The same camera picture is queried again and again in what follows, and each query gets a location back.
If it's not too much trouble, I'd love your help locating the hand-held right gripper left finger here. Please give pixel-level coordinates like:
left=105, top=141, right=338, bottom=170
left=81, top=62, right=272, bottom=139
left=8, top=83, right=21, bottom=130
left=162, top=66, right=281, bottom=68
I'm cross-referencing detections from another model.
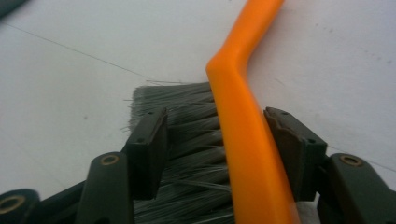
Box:
left=121, top=106, right=169, bottom=201

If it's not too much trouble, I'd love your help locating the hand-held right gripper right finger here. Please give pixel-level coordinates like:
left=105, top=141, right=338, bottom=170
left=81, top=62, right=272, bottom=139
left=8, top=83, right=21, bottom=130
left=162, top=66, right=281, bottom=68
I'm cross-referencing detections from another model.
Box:
left=263, top=106, right=329, bottom=203

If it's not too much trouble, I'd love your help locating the grey brush with orange handle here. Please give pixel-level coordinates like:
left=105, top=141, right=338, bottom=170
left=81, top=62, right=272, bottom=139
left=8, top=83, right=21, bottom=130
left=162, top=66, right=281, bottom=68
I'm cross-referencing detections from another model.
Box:
left=121, top=0, right=303, bottom=224

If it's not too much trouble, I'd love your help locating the grey dustpan with orange edge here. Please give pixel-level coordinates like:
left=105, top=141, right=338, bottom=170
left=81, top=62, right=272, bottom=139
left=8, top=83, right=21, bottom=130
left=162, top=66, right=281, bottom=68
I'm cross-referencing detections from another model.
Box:
left=0, top=0, right=29, bottom=19

